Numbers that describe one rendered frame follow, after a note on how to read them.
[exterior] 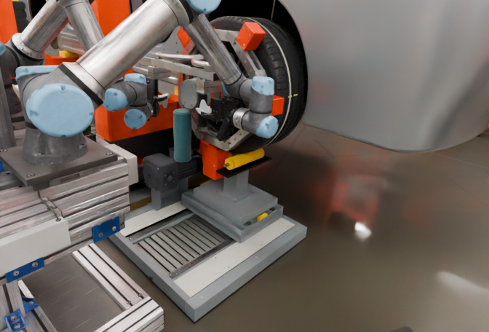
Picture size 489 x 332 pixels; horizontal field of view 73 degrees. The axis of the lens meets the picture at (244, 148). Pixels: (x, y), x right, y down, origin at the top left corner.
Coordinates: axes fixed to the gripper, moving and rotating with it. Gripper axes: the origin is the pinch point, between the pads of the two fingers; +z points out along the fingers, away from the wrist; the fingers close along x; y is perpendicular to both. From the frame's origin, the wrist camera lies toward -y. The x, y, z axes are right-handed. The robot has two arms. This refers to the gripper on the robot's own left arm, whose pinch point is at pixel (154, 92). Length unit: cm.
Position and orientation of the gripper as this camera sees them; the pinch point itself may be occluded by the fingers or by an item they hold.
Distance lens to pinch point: 158.7
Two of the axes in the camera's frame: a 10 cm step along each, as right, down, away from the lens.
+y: -0.6, 9.2, 3.8
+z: -0.3, -3.8, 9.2
